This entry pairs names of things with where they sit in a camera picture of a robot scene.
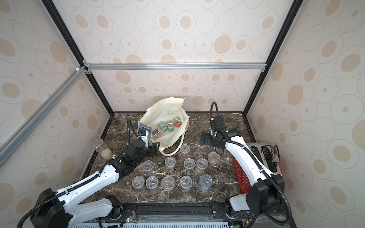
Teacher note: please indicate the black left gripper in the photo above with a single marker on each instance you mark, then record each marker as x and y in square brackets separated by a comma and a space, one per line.
[154, 148]

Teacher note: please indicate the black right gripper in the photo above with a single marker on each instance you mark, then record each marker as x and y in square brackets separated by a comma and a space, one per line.
[208, 139]

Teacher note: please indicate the wide amber seed jar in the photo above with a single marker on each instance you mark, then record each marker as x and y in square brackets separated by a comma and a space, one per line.
[214, 158]

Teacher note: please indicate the orange seed jar clear lid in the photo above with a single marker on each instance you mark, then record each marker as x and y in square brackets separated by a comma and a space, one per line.
[170, 162]

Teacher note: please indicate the clear seed jar row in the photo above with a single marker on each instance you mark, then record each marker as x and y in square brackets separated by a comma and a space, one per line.
[185, 150]

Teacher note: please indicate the teal lid seed jar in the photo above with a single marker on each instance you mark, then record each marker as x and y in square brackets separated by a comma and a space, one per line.
[162, 126]

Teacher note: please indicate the teal label seed jar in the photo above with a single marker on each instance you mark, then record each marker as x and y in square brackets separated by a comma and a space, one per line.
[170, 126]

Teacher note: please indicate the cream canvas starry night bag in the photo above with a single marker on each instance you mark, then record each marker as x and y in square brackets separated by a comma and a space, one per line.
[168, 109]

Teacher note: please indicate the large clear seed jar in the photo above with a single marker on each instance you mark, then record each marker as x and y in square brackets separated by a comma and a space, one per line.
[205, 183]

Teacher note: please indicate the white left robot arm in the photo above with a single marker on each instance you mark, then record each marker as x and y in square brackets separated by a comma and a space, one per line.
[59, 209]

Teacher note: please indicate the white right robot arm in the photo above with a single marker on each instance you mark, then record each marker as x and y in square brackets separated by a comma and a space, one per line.
[266, 195]

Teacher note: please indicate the red black label jar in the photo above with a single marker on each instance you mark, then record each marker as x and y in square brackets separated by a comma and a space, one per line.
[157, 133]

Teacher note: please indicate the red and steel toaster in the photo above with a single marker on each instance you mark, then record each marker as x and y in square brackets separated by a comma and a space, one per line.
[248, 170]

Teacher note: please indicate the silver aluminium crossbar back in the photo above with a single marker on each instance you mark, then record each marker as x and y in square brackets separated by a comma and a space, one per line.
[176, 66]

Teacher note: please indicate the silver aluminium bar left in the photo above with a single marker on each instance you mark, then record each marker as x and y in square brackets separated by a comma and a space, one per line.
[15, 141]

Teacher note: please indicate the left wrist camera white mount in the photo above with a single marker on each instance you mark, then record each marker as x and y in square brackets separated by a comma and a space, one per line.
[145, 135]

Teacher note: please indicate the clear plastic jar by wall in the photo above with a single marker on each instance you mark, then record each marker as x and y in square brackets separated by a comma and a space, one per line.
[102, 149]

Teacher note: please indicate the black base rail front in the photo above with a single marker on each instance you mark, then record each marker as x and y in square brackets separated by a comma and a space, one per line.
[182, 209]

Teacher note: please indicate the black corner frame post right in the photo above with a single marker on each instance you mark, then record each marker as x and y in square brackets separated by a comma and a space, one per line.
[294, 9]

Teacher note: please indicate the black corner frame post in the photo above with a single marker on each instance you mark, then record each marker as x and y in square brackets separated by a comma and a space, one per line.
[61, 26]
[294, 9]

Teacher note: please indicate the black corner frame post left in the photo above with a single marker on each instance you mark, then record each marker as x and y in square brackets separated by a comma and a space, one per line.
[61, 26]

